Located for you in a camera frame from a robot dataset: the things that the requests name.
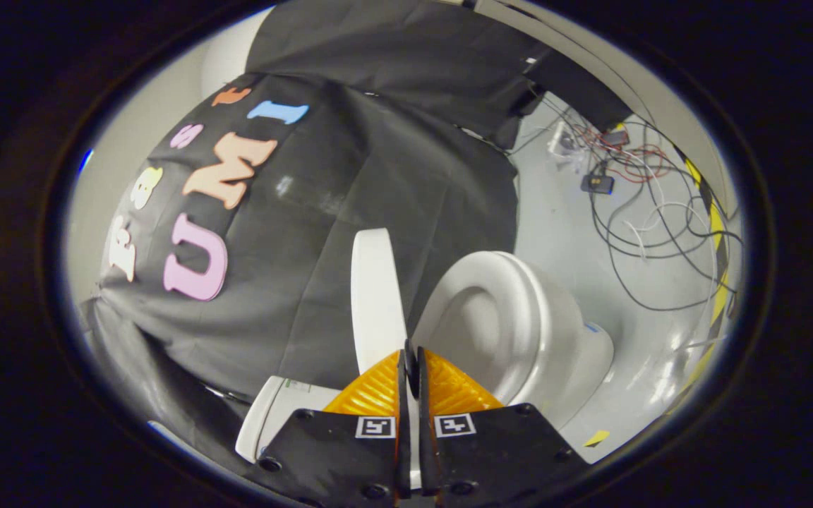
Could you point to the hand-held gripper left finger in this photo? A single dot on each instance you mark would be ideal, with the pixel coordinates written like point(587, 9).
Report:
point(332, 455)

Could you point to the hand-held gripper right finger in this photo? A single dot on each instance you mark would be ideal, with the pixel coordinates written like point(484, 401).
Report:
point(498, 455)

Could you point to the white toilet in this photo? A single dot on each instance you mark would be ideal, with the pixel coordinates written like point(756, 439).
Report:
point(519, 331)

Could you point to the small yellow tape piece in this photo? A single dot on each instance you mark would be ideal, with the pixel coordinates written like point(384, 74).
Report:
point(595, 438)

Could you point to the black backdrop cloth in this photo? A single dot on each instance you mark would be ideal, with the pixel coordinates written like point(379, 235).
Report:
point(378, 176)

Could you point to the small black device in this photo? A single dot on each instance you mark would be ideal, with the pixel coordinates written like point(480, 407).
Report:
point(597, 184)

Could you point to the yellow black hazard tape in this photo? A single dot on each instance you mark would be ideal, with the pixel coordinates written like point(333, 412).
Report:
point(718, 268)

